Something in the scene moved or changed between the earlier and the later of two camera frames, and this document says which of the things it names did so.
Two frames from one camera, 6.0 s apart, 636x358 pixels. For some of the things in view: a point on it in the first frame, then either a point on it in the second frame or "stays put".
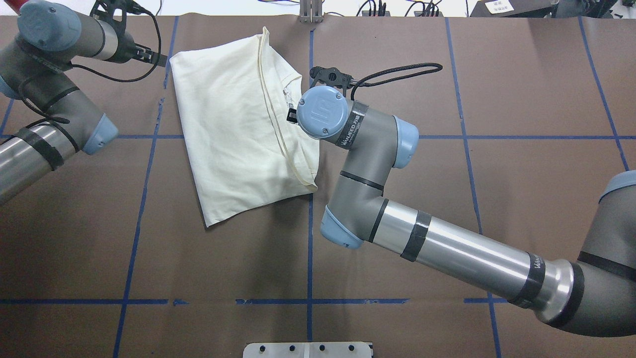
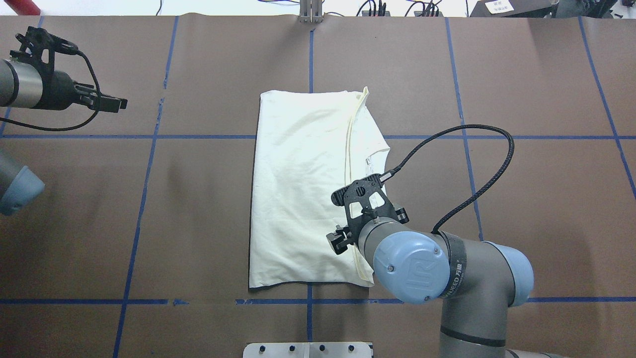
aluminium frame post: x=310 y=11 stays put
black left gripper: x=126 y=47 to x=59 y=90
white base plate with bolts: x=307 y=350 stays put
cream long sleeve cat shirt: x=232 y=96 to x=307 y=144
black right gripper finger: x=291 y=116 to x=339 y=240
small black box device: x=514 y=8 stays put
